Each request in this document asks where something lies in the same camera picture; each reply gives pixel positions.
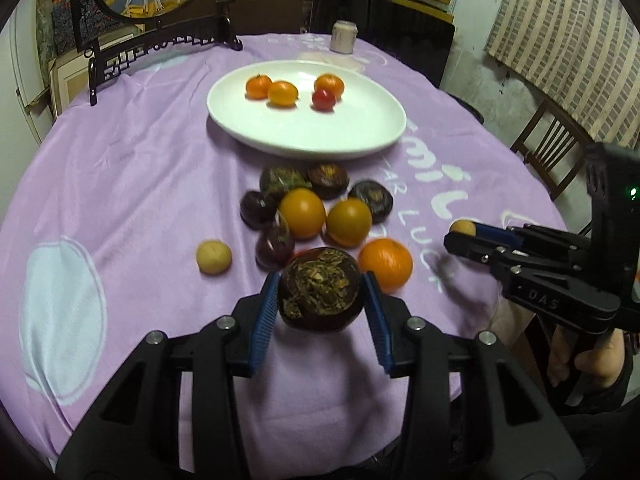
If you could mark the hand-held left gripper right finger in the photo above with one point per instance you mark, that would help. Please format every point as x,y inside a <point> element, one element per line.
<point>377,327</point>

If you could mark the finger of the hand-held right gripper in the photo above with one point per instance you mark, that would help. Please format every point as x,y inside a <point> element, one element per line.
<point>470,247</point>
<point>492,232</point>

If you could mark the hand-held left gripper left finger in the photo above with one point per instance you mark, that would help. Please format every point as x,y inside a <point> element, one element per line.
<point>265,327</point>

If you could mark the small yellow round fruit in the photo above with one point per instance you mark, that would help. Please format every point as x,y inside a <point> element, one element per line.
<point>462,226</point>
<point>214,257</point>

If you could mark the large orange tangerine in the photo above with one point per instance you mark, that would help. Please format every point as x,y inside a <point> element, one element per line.
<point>385,265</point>

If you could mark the dark purple mangosteen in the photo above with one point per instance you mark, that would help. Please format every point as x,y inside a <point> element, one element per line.
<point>319,295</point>
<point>327,178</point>
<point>371,201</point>
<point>284,182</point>

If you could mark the dark purple plum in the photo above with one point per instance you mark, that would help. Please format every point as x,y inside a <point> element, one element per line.
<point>272,251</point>
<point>255,208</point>

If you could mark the smooth round orange fruit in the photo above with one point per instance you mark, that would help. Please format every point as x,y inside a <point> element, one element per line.
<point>349,222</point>
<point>301,213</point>

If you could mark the white oval plate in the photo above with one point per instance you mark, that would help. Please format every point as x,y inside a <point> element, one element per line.
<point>350,127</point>

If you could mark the person's right forearm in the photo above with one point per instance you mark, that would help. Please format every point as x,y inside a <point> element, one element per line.
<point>617,400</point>

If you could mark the person's right hand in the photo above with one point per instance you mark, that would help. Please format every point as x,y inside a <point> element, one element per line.
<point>602,365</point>

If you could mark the brown wooden chair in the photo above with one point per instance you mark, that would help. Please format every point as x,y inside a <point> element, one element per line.
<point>527,124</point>

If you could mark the purple printed tablecloth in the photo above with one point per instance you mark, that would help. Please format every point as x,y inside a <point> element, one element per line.
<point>125,185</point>

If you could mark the red tomato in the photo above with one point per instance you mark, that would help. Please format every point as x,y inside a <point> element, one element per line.
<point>323,100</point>

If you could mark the small orange tangerine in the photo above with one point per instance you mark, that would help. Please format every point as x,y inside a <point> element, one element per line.
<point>258,86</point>
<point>330,84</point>
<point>282,94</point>

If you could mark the striped woven cloth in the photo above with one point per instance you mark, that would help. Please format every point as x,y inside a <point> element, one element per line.
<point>565,25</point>

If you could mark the beige drink can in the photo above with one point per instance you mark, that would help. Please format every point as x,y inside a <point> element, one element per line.
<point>342,36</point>

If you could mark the blue patterned box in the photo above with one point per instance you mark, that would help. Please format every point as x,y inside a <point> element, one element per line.
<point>85,20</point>

